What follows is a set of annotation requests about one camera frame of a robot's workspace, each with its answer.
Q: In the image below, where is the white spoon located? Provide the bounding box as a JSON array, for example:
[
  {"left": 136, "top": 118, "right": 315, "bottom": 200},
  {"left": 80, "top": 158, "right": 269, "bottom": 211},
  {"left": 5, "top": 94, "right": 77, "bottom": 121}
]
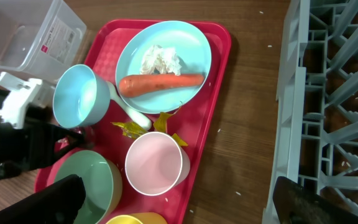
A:
[{"left": 107, "top": 82, "right": 152, "bottom": 131}]

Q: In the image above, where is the light blue plate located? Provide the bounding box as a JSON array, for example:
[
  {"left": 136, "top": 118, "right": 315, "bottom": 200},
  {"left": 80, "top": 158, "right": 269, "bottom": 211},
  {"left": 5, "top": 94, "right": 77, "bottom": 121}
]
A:
[{"left": 116, "top": 21, "right": 212, "bottom": 114}]

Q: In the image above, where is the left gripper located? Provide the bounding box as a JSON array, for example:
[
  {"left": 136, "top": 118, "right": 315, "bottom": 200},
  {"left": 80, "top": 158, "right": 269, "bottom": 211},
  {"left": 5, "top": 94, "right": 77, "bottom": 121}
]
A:
[{"left": 0, "top": 90, "right": 95, "bottom": 180}]

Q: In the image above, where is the yellow snack wrapper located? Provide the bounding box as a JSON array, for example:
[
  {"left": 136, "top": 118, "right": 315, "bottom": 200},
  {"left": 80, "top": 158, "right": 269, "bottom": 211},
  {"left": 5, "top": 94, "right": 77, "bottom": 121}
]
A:
[{"left": 111, "top": 109, "right": 188, "bottom": 146}]

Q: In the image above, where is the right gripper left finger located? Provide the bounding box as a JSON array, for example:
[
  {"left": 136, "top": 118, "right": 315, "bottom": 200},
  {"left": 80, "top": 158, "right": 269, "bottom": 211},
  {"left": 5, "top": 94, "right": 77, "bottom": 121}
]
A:
[{"left": 0, "top": 174, "right": 86, "bottom": 224}]

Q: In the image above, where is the orange carrot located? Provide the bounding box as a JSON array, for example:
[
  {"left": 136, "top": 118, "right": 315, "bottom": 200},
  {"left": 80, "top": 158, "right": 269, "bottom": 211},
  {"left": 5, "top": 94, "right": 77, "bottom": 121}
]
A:
[{"left": 118, "top": 73, "right": 204, "bottom": 98}]

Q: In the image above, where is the light blue bowl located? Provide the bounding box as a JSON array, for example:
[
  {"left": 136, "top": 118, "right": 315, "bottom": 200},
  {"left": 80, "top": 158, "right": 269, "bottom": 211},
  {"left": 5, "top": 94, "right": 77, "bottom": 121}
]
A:
[{"left": 53, "top": 64, "right": 111, "bottom": 129}]

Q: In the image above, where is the crumpled white tissue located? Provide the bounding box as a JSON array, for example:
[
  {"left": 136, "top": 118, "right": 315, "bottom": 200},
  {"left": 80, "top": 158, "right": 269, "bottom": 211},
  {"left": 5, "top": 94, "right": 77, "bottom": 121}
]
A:
[{"left": 139, "top": 45, "right": 181, "bottom": 76}]

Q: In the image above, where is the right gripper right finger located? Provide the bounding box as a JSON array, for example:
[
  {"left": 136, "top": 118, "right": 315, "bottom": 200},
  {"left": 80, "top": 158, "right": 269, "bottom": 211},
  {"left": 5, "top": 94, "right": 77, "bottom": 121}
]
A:
[{"left": 273, "top": 176, "right": 358, "bottom": 224}]

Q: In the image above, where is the clear plastic bin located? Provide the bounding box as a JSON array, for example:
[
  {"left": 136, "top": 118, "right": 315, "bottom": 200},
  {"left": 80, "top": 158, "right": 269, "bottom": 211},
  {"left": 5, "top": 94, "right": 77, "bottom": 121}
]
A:
[{"left": 0, "top": 0, "right": 86, "bottom": 83}]

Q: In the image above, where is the yellow plastic cup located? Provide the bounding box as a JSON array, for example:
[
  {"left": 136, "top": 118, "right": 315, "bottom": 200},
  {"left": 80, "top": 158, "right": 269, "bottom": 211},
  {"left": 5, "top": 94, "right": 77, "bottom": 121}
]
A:
[{"left": 106, "top": 212, "right": 167, "bottom": 224}]

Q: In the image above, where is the pink plastic cup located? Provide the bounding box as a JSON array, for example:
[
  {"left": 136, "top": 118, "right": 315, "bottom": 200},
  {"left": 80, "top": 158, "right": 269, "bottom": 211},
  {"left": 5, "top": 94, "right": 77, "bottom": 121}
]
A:
[{"left": 125, "top": 132, "right": 190, "bottom": 196}]

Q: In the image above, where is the grey dishwasher rack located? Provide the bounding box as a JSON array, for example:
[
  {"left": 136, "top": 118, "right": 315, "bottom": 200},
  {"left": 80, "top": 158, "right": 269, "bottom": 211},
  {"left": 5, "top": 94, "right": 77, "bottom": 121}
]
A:
[{"left": 271, "top": 0, "right": 358, "bottom": 216}]

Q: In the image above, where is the red serving tray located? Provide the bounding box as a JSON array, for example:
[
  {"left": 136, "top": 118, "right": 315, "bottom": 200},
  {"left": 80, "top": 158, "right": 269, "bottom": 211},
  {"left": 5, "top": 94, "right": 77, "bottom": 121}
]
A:
[{"left": 34, "top": 19, "right": 232, "bottom": 224}]

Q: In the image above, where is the green bowl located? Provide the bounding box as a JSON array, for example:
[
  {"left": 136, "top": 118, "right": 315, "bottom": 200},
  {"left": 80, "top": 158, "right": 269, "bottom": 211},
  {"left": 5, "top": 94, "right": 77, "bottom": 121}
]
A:
[{"left": 54, "top": 150, "right": 122, "bottom": 224}]

